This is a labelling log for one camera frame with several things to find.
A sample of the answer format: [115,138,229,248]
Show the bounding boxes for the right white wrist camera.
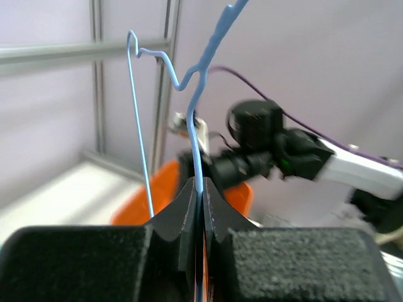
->
[168,112,210,157]

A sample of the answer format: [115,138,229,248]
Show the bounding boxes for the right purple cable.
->
[207,65,403,169]

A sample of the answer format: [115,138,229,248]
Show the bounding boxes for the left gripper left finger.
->
[143,177,197,289]

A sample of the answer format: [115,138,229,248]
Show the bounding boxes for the blue hanger of green top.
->
[126,0,251,302]

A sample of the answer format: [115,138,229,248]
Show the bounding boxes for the orange plastic basket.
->
[111,160,254,225]

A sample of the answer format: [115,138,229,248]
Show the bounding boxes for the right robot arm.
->
[195,99,402,235]

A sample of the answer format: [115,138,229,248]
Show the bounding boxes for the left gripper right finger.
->
[203,178,261,289]

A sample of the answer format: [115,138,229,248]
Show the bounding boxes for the aluminium frame posts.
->
[1,1,180,199]

